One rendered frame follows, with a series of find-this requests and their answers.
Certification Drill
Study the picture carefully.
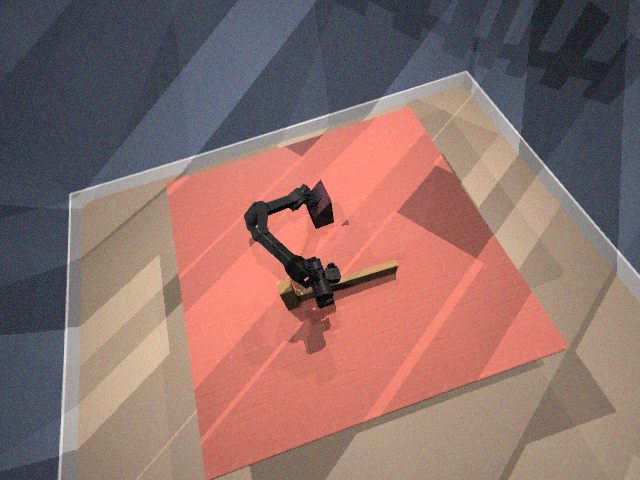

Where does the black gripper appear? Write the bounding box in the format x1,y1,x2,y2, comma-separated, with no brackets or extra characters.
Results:
315,258,334,308

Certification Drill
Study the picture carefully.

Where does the brown wooden post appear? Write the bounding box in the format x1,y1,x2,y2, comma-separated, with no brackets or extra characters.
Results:
276,278,300,311

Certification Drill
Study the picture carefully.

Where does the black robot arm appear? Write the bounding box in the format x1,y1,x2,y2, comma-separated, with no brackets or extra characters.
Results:
244,184,341,302

